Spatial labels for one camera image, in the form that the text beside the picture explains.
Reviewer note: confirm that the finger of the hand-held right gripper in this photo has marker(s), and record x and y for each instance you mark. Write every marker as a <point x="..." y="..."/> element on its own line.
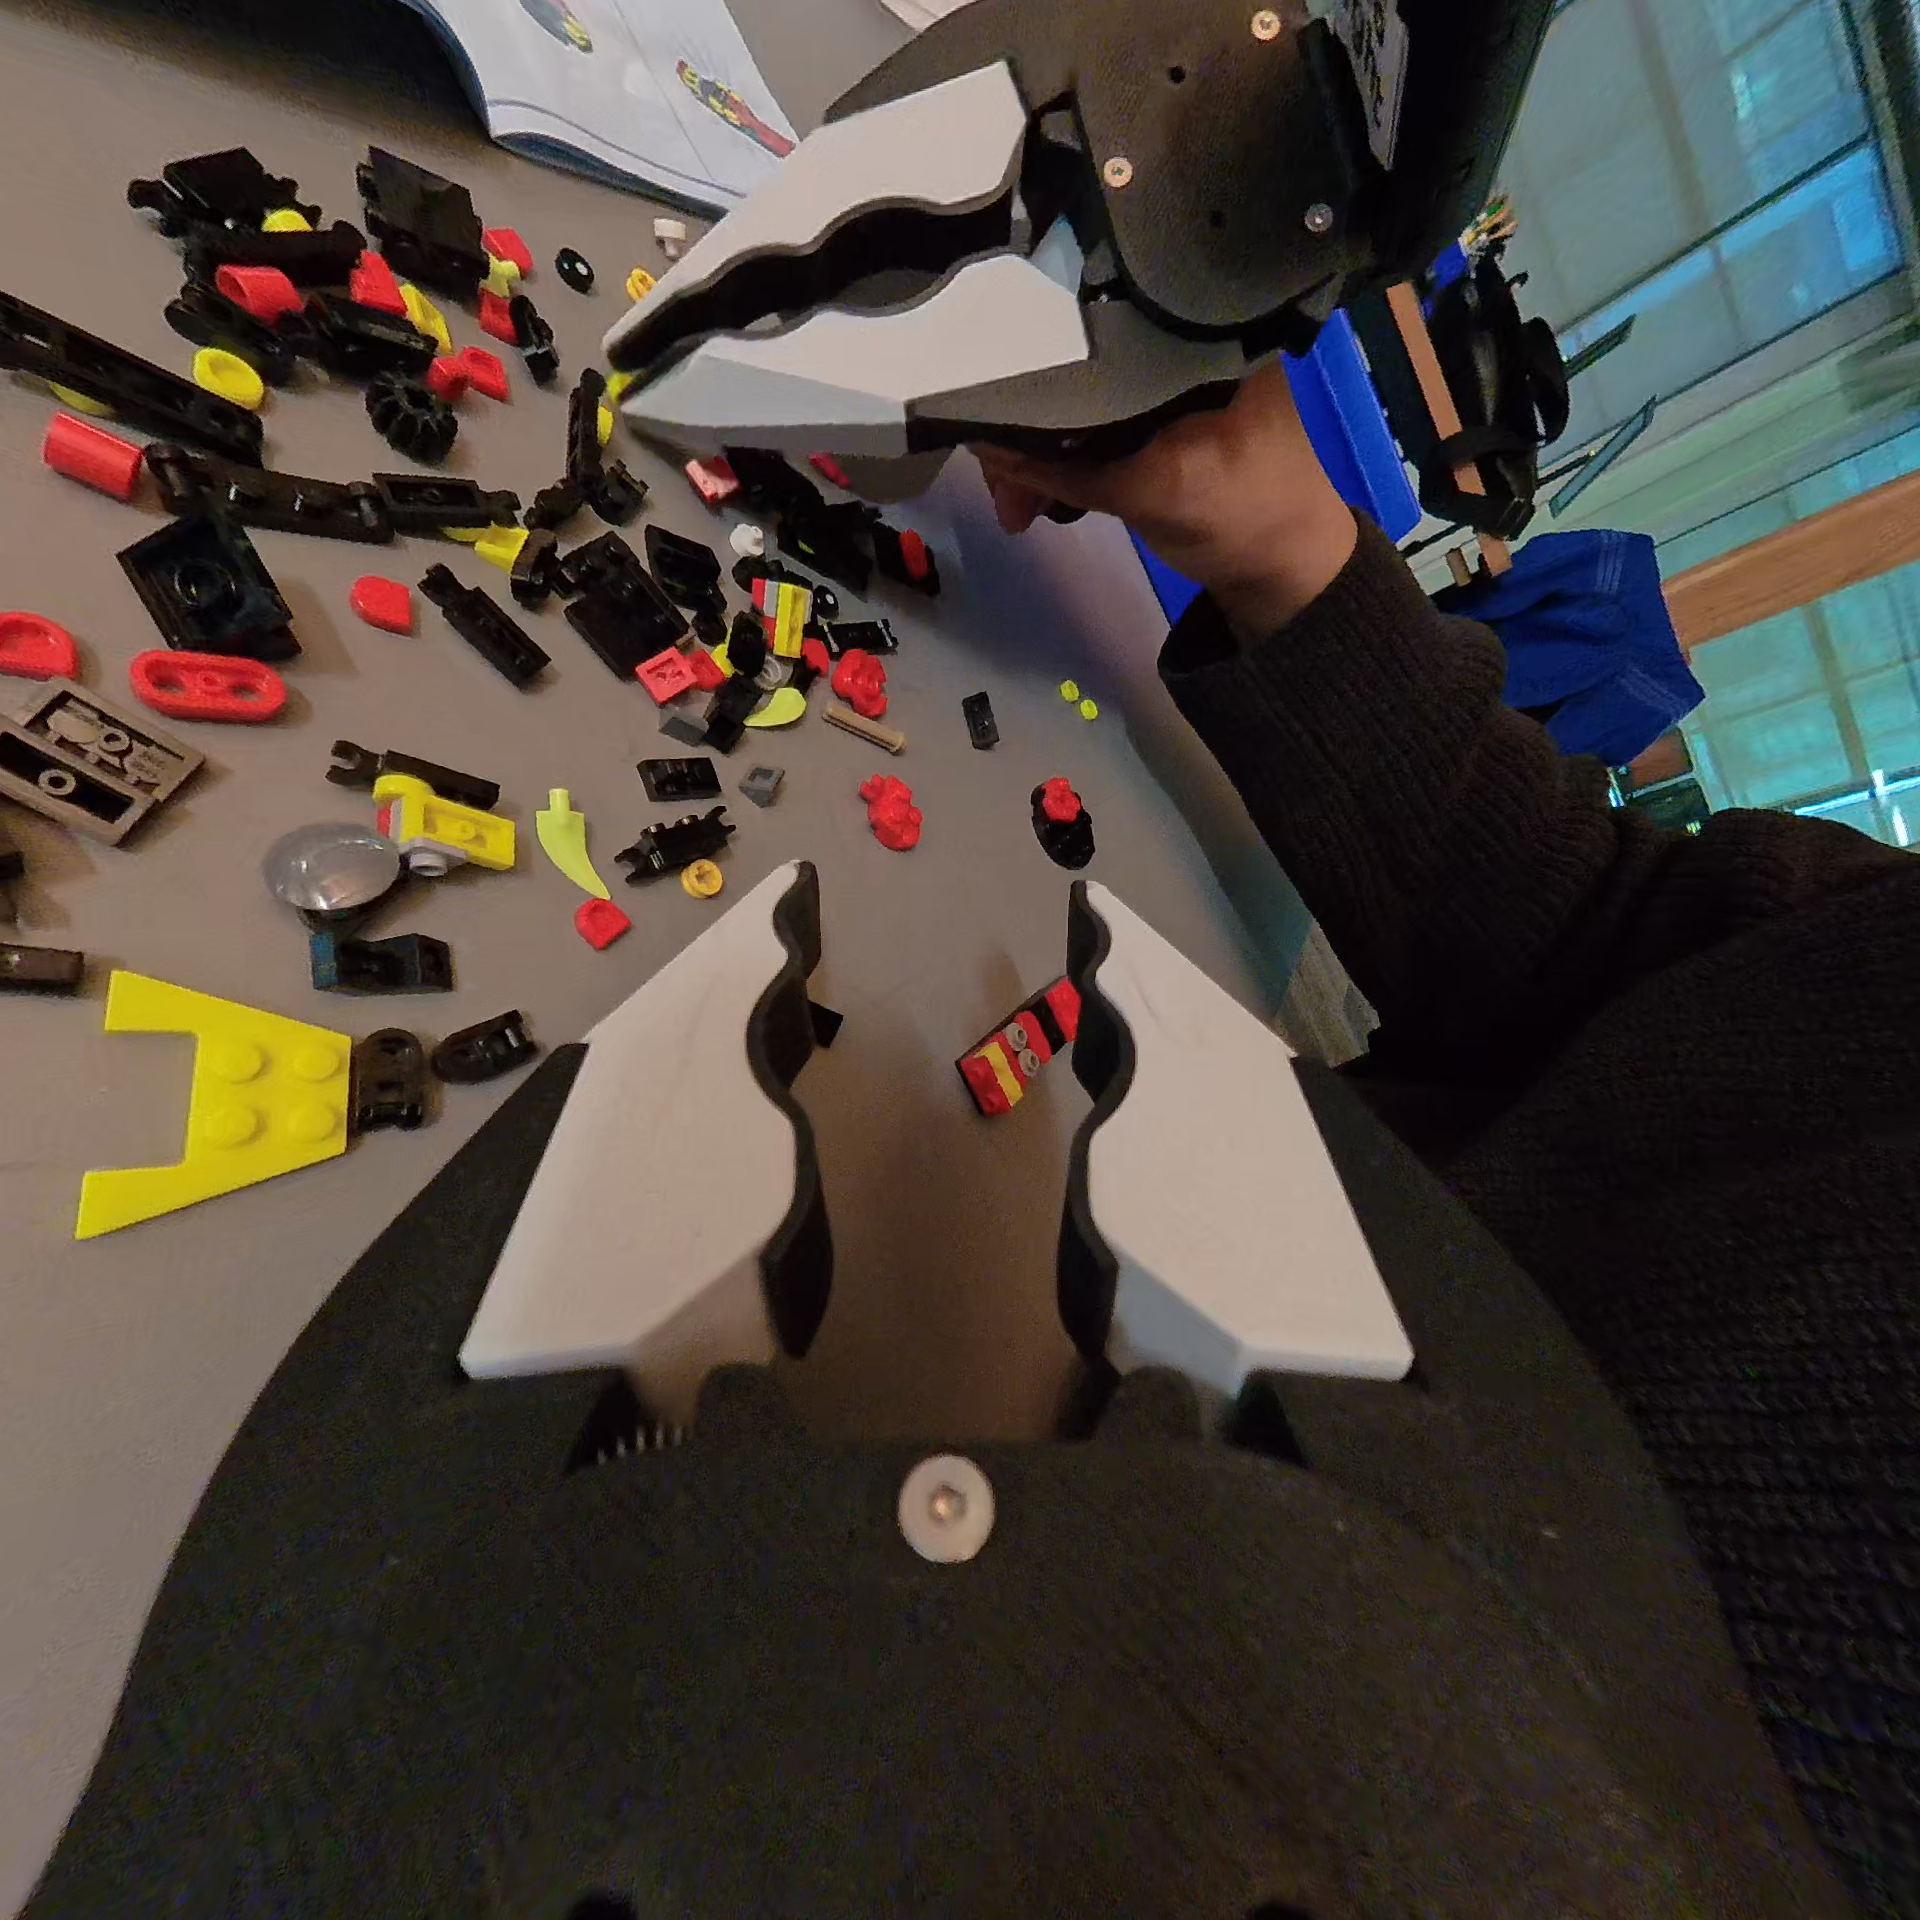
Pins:
<point x="855" y="181"/>
<point x="841" y="374"/>

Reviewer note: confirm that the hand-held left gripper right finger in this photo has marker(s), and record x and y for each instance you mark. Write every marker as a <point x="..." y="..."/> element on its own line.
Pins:
<point x="1231" y="1214"/>

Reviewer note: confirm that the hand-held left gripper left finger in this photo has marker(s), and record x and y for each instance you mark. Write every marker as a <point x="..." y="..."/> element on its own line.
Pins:
<point x="646" y="1170"/>

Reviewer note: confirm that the red yellow striped lego assembly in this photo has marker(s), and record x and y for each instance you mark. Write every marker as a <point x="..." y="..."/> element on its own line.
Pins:
<point x="998" y="1073"/>

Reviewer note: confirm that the lego pieces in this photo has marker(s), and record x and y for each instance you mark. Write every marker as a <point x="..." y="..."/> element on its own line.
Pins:
<point x="270" y="499"/>

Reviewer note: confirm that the person's right forearm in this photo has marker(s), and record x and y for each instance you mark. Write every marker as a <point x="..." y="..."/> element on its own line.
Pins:
<point x="1395" y="779"/>

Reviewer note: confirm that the lego instruction booklet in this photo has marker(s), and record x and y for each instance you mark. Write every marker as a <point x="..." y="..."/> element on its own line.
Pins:
<point x="629" y="90"/>

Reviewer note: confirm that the yellow lego wedge plate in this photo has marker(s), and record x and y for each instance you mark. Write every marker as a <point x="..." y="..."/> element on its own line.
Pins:
<point x="255" y="1101"/>

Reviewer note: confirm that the clear grey lego dish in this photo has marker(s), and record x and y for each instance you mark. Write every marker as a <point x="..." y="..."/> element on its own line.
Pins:
<point x="331" y="867"/>

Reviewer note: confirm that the grey rectangular lego plate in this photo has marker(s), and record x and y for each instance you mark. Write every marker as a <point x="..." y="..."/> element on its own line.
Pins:
<point x="91" y="756"/>

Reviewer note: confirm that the person's right hand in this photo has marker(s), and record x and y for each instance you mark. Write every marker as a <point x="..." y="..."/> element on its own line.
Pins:
<point x="1215" y="494"/>

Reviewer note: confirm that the black backpack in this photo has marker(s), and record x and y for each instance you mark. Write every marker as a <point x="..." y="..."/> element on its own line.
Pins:
<point x="1493" y="388"/>

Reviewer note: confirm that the person's black sweater torso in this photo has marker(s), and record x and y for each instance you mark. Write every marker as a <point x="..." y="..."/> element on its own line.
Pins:
<point x="1724" y="1276"/>

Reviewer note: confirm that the blue cloth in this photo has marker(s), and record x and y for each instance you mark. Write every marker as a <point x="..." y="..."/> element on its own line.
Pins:
<point x="1589" y="644"/>

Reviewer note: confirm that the wooden rail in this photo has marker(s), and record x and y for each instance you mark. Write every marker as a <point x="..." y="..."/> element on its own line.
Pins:
<point x="1799" y="555"/>

